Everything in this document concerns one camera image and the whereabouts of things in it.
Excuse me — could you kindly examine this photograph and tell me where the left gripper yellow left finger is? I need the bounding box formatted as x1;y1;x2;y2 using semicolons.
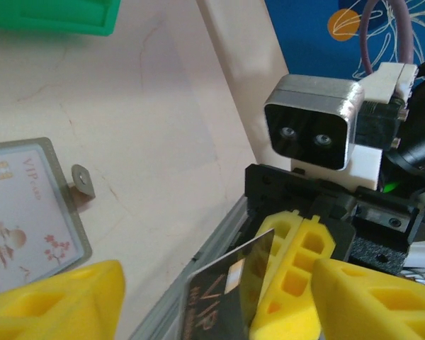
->
0;259;128;340

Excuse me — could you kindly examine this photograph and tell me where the black VIP card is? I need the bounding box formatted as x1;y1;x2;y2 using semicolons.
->
186;228;276;340

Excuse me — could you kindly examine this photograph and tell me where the green plastic bin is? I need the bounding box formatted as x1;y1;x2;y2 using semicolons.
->
0;0;123;38

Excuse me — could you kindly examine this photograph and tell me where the white blossom VIP card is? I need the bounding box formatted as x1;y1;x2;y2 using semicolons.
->
0;147;82;293

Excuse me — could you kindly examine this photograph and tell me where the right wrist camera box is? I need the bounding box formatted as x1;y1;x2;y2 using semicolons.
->
263;62;419;192

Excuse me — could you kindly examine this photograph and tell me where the grey clear card holder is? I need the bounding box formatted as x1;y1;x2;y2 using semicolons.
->
0;137;96;297

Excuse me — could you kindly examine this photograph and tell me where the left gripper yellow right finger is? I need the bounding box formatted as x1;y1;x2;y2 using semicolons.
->
312;257;425;340

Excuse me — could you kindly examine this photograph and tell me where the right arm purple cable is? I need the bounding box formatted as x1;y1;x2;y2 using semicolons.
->
359;0;416;77

